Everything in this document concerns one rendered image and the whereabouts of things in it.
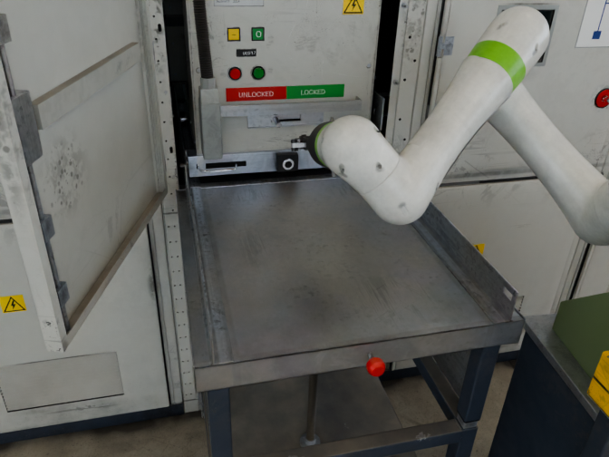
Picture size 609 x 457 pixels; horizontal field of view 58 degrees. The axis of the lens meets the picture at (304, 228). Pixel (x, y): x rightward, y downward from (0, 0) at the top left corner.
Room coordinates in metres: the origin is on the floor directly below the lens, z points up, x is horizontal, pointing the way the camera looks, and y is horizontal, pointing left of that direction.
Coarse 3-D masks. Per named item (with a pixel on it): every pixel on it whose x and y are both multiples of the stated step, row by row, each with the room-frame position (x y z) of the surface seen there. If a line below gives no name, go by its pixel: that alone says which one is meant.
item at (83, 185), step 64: (0, 0) 0.80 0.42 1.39; (64, 0) 0.98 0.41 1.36; (128, 0) 1.27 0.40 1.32; (0, 64) 0.72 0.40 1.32; (64, 64) 0.94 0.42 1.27; (128, 64) 1.18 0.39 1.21; (0, 128) 0.70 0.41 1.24; (64, 128) 0.90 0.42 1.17; (128, 128) 1.18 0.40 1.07; (64, 192) 0.86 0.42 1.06; (128, 192) 1.13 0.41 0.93; (64, 256) 0.82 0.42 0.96; (64, 320) 0.74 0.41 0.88
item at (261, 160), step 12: (192, 156) 1.37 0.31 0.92; (228, 156) 1.39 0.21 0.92; (240, 156) 1.40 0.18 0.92; (252, 156) 1.41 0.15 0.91; (264, 156) 1.42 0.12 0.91; (300, 156) 1.44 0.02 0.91; (192, 168) 1.37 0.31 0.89; (216, 168) 1.38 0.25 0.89; (228, 168) 1.39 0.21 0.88; (240, 168) 1.40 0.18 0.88; (252, 168) 1.41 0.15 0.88; (264, 168) 1.42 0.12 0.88; (300, 168) 1.45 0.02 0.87; (312, 168) 1.45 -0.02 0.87
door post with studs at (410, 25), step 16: (400, 0) 1.48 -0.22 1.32; (416, 0) 1.49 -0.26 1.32; (400, 16) 1.48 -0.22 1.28; (416, 16) 1.49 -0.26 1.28; (400, 32) 1.48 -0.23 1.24; (416, 32) 1.49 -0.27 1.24; (400, 48) 1.48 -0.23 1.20; (416, 48) 1.49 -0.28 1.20; (400, 64) 1.48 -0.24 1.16; (416, 64) 1.49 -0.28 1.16; (400, 80) 1.48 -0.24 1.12; (400, 96) 1.48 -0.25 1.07; (400, 112) 1.48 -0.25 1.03; (400, 128) 1.49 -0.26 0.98; (400, 144) 1.49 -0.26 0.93
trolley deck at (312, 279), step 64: (256, 192) 1.33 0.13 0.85; (320, 192) 1.34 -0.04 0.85; (192, 256) 1.00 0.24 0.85; (256, 256) 1.01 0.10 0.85; (320, 256) 1.02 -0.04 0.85; (384, 256) 1.03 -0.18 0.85; (192, 320) 0.79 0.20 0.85; (256, 320) 0.80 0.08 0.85; (320, 320) 0.80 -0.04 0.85; (384, 320) 0.81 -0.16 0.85; (448, 320) 0.82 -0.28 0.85
